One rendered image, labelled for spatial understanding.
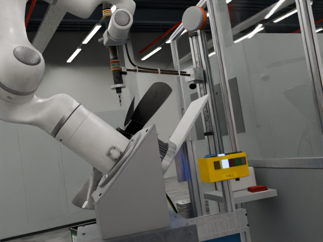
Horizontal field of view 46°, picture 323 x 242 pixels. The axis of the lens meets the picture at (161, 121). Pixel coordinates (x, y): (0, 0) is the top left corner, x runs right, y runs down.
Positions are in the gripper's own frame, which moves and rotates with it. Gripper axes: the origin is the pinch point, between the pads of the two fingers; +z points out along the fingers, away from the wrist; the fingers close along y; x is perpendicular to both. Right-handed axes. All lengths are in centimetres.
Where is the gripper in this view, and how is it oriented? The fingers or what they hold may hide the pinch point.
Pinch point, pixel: (112, 42)
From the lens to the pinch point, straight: 182.8
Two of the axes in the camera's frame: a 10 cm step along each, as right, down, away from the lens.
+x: -1.5, -9.9, 0.7
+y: 9.6, -1.3, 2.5
